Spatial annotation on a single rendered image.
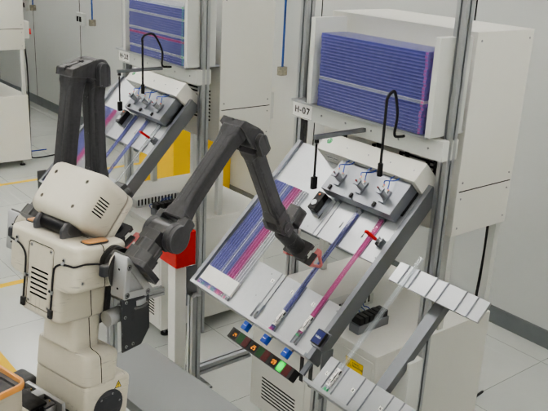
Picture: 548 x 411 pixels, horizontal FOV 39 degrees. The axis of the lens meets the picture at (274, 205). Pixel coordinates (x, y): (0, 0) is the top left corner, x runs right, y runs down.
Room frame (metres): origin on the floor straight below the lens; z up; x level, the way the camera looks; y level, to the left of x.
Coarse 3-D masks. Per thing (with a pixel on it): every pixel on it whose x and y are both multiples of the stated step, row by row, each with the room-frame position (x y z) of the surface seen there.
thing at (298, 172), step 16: (304, 144) 2.98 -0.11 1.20; (304, 160) 2.91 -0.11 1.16; (320, 160) 2.86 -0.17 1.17; (288, 176) 2.88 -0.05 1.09; (304, 176) 2.83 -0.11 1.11; (320, 176) 2.79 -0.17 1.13; (304, 208) 2.70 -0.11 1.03; (336, 208) 2.62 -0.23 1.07; (352, 208) 2.58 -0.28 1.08; (304, 224) 2.63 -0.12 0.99; (320, 224) 2.59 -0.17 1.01; (336, 224) 2.55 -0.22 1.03; (352, 224) 2.51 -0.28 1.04; (368, 224) 2.48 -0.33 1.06; (384, 224) 2.45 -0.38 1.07; (352, 240) 2.46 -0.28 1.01; (368, 256) 2.37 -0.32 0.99
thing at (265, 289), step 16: (256, 272) 2.56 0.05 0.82; (272, 272) 2.52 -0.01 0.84; (240, 288) 2.54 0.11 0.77; (256, 288) 2.50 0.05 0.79; (272, 288) 2.46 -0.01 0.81; (288, 288) 2.43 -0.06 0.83; (240, 304) 2.47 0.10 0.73; (256, 304) 2.44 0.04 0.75; (272, 304) 2.40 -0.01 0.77; (304, 304) 2.34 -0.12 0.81; (336, 304) 2.27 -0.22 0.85; (272, 320) 2.35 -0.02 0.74; (288, 320) 2.31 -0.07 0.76; (304, 320) 2.28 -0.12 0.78; (320, 320) 2.25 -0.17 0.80; (288, 336) 2.26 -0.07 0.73; (304, 336) 2.23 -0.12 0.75
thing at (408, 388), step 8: (416, 360) 2.00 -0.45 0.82; (408, 368) 1.98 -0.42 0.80; (416, 368) 2.00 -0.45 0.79; (408, 376) 1.98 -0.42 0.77; (416, 376) 2.00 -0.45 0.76; (400, 384) 2.00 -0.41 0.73; (408, 384) 1.98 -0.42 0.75; (416, 384) 2.00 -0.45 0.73; (392, 392) 2.02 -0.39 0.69; (400, 392) 1.99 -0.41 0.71; (408, 392) 1.98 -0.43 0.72; (416, 392) 2.01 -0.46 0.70; (408, 400) 1.99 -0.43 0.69; (416, 400) 2.01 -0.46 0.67; (416, 408) 2.01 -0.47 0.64
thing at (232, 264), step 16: (288, 192) 2.79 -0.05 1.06; (304, 192) 2.75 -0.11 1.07; (256, 208) 2.81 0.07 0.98; (256, 224) 2.74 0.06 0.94; (240, 240) 2.72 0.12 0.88; (256, 240) 2.67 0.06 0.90; (272, 240) 2.64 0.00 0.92; (224, 256) 2.69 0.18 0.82; (240, 256) 2.65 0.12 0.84; (256, 256) 2.61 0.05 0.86; (208, 272) 2.66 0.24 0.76; (224, 272) 2.62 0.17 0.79; (240, 272) 2.58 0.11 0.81; (208, 288) 2.60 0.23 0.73; (224, 288) 2.56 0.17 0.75
